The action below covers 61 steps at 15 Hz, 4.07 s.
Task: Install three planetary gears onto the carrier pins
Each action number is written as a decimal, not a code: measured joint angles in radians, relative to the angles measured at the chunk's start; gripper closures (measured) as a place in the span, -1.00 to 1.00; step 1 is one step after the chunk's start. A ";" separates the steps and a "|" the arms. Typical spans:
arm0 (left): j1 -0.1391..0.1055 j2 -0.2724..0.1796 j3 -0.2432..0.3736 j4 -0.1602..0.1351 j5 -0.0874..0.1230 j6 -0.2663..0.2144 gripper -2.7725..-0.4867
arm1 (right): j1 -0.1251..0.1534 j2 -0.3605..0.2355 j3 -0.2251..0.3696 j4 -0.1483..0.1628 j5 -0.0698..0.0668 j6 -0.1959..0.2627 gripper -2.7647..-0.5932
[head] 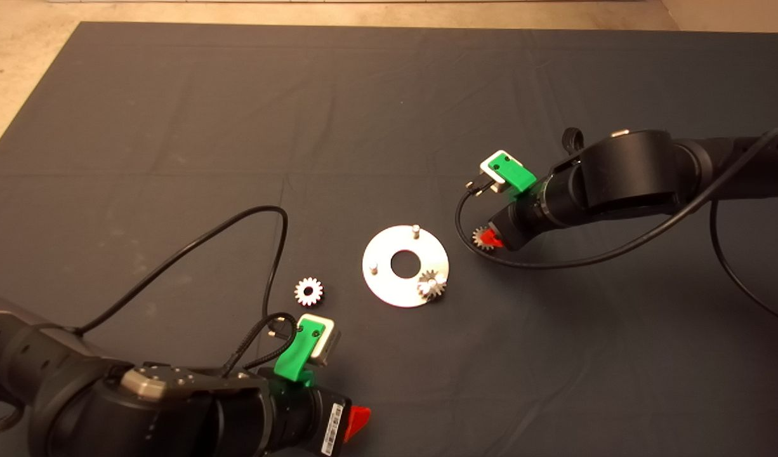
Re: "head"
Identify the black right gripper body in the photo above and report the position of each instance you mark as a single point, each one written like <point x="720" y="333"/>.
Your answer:
<point x="522" y="219"/>

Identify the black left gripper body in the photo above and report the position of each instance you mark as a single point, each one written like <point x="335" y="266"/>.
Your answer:
<point x="300" y="419"/>

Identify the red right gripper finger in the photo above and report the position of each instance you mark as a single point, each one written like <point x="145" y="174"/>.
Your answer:
<point x="492" y="240"/>

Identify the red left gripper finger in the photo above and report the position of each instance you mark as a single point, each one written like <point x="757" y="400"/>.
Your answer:
<point x="357" y="422"/>

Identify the steel planetary gear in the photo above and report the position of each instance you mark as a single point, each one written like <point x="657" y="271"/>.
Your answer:
<point x="303" y="289"/>
<point x="478" y="236"/>
<point x="427" y="289"/>

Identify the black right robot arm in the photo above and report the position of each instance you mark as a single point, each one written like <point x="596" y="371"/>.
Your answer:
<point x="630" y="174"/>

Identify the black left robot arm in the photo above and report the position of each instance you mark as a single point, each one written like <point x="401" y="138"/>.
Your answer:
<point x="78" y="393"/>

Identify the round metal carrier plate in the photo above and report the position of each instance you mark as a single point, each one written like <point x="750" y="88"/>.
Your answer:
<point x="382" y="285"/>

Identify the dark grey table cloth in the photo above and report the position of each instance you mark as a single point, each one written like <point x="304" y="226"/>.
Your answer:
<point x="389" y="95"/>

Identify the green right camera mount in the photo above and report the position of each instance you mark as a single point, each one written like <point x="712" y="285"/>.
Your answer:
<point x="516" y="174"/>

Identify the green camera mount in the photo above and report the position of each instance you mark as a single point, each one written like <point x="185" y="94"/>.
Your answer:
<point x="516" y="174"/>
<point x="294" y="362"/>

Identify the green left camera mount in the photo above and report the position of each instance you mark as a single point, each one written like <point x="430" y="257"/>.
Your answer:
<point x="294" y="362"/>

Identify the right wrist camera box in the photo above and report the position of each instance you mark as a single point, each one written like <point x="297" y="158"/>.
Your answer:
<point x="488" y="165"/>

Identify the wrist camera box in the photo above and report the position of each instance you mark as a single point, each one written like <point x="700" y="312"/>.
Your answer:
<point x="488" y="165"/>
<point x="325" y="346"/>

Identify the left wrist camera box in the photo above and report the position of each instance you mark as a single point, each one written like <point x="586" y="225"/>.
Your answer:
<point x="325" y="346"/>

